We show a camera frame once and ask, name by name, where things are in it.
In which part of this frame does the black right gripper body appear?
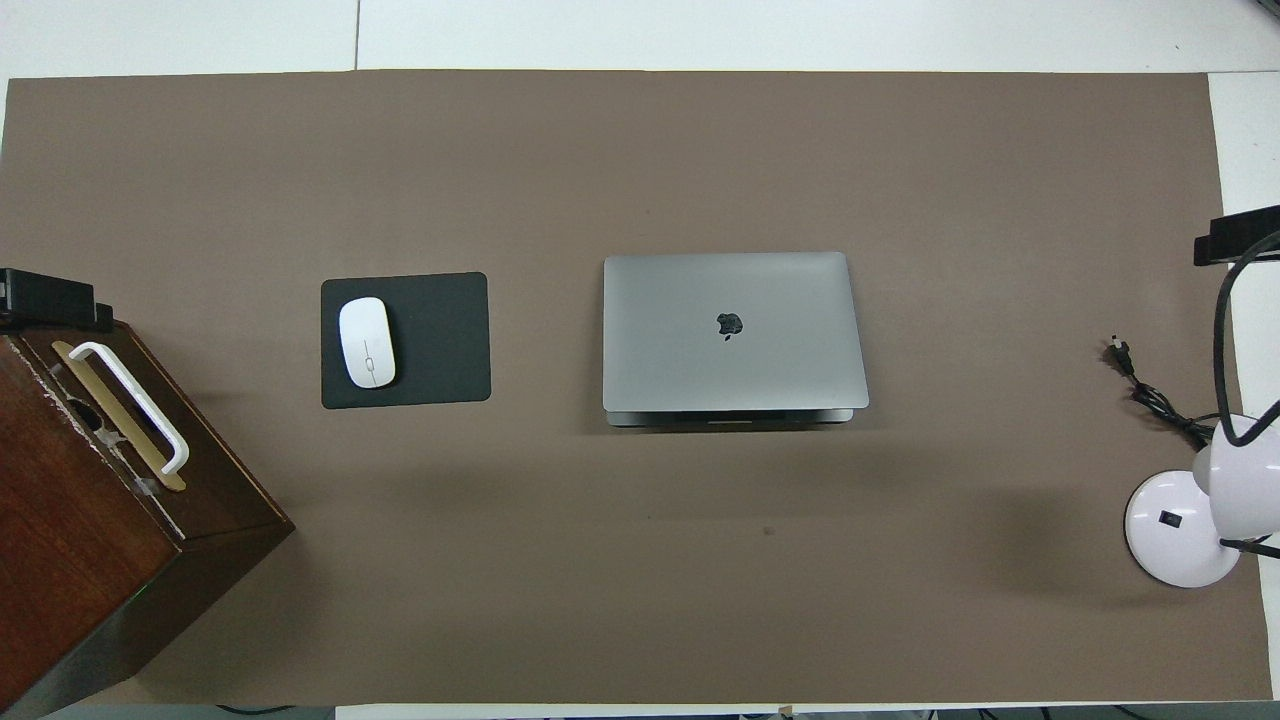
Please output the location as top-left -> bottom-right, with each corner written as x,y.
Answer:
1194,205 -> 1280,267

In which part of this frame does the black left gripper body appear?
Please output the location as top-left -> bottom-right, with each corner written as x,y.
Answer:
0,268 -> 114,333

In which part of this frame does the grey laptop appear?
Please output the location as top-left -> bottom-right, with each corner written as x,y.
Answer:
602,251 -> 871,429

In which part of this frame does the brown wooden box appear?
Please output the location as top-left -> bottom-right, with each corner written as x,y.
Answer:
0,318 -> 296,717

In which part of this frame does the white desk lamp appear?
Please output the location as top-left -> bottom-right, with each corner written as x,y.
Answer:
1124,413 -> 1280,589

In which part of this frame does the white computer mouse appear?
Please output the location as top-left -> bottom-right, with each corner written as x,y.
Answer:
338,296 -> 397,390

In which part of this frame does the black mouse pad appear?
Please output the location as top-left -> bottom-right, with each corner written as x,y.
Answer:
320,271 -> 492,410

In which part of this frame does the brown table mat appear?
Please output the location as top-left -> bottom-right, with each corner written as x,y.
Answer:
0,70 -> 1273,706

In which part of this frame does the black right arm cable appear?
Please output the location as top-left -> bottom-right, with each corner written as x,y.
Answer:
1210,230 -> 1280,448

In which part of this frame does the white box handle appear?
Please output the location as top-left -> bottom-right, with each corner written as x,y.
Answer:
67,341 -> 191,476

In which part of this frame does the black lamp power cable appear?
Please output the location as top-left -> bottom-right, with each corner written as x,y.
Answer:
1108,338 -> 1216,446

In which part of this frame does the brass handle plate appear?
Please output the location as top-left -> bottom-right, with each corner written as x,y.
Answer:
52,342 -> 188,493

